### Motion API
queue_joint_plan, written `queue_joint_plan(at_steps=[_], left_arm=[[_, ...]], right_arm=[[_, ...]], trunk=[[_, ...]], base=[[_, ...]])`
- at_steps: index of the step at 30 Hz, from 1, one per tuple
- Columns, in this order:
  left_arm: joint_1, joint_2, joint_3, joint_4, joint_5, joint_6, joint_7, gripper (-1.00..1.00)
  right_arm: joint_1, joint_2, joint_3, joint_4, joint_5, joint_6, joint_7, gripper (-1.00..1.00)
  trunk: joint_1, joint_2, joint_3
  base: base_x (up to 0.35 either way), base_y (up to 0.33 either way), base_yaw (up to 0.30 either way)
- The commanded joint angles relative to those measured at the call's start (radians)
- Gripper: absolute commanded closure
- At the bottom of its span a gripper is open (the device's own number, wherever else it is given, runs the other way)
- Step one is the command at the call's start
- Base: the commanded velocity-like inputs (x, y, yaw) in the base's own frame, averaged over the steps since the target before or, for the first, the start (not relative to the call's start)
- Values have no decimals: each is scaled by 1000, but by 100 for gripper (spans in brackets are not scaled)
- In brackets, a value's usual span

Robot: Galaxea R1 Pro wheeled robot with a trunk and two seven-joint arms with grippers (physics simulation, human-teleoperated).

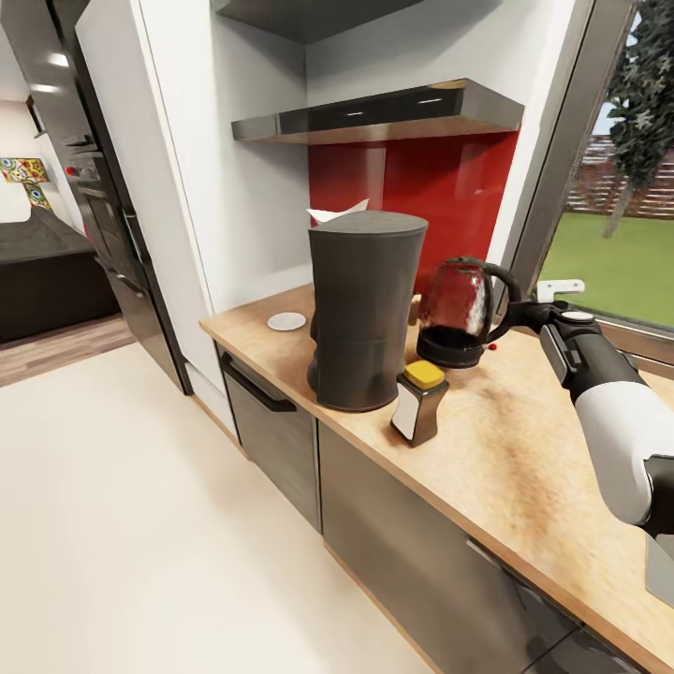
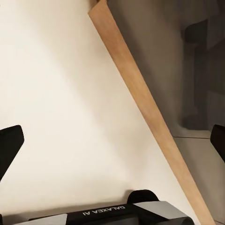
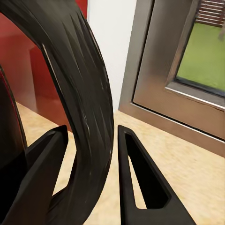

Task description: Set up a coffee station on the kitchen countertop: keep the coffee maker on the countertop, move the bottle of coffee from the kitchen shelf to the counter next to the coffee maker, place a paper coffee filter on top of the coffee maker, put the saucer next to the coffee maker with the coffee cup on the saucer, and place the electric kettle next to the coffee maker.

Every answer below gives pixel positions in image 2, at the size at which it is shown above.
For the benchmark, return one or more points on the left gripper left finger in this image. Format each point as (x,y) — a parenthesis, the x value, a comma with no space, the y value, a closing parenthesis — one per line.
(11,140)

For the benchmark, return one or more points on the cabinet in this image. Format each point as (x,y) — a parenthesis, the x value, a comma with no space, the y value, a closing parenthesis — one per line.
(179,48)

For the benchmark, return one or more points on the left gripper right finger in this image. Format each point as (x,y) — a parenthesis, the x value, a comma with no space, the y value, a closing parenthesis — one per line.
(217,139)

